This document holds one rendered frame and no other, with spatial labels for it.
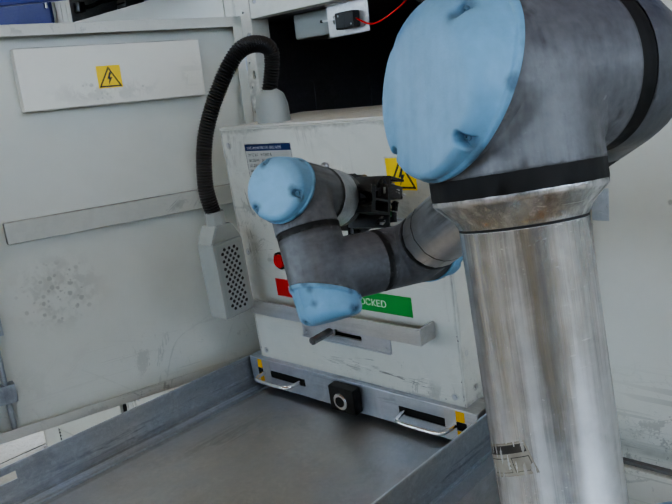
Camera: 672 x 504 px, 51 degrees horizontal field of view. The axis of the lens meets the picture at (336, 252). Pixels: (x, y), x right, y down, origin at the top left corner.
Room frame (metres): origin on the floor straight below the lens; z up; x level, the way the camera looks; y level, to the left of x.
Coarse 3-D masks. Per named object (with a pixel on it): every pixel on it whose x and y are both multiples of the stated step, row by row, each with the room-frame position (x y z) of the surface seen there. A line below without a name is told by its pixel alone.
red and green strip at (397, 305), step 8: (280, 280) 1.29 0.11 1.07; (280, 288) 1.29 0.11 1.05; (288, 288) 1.28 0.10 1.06; (288, 296) 1.28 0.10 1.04; (368, 296) 1.14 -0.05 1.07; (376, 296) 1.13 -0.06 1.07; (384, 296) 1.12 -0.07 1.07; (392, 296) 1.11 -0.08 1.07; (400, 296) 1.09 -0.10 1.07; (368, 304) 1.14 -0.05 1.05; (376, 304) 1.13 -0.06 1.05; (384, 304) 1.12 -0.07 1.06; (392, 304) 1.11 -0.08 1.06; (400, 304) 1.10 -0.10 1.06; (408, 304) 1.08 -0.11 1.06; (384, 312) 1.12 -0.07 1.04; (392, 312) 1.11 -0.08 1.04; (400, 312) 1.10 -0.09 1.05; (408, 312) 1.09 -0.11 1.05
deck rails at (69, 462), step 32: (192, 384) 1.27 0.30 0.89; (224, 384) 1.33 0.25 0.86; (256, 384) 1.38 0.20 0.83; (128, 416) 1.17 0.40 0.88; (160, 416) 1.21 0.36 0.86; (192, 416) 1.26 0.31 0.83; (64, 448) 1.08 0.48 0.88; (96, 448) 1.12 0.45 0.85; (128, 448) 1.15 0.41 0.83; (448, 448) 0.93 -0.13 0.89; (480, 448) 0.99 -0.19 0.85; (32, 480) 1.03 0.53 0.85; (64, 480) 1.06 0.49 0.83; (416, 480) 0.87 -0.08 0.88; (448, 480) 0.92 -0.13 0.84
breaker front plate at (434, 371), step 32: (288, 128) 1.22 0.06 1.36; (320, 128) 1.17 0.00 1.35; (352, 128) 1.12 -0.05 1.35; (384, 128) 1.08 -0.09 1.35; (320, 160) 1.18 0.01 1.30; (352, 160) 1.13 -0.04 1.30; (384, 160) 1.08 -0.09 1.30; (416, 192) 1.05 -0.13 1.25; (256, 224) 1.31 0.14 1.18; (256, 256) 1.33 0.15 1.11; (256, 288) 1.34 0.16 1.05; (416, 288) 1.07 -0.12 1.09; (448, 288) 1.03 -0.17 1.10; (256, 320) 1.36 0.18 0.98; (288, 320) 1.29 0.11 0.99; (384, 320) 1.12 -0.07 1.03; (416, 320) 1.08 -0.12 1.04; (448, 320) 1.04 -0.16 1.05; (288, 352) 1.31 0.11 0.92; (320, 352) 1.24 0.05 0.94; (352, 352) 1.19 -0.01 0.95; (384, 352) 1.13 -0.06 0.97; (416, 352) 1.09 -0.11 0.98; (448, 352) 1.04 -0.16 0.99; (384, 384) 1.14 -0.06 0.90; (416, 384) 1.09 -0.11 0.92; (448, 384) 1.05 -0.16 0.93
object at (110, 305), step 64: (0, 64) 1.30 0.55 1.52; (64, 64) 1.33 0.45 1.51; (128, 64) 1.39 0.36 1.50; (192, 64) 1.46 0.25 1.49; (0, 128) 1.28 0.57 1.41; (64, 128) 1.34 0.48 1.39; (128, 128) 1.41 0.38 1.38; (192, 128) 1.48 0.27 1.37; (0, 192) 1.27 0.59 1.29; (64, 192) 1.33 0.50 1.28; (128, 192) 1.39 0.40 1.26; (192, 192) 1.45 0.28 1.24; (0, 256) 1.26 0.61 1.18; (64, 256) 1.32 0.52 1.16; (128, 256) 1.38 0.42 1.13; (192, 256) 1.45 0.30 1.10; (0, 320) 1.23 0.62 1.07; (64, 320) 1.31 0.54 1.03; (128, 320) 1.37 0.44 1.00; (192, 320) 1.44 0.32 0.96; (0, 384) 1.23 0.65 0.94; (64, 384) 1.29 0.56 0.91; (128, 384) 1.36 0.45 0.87
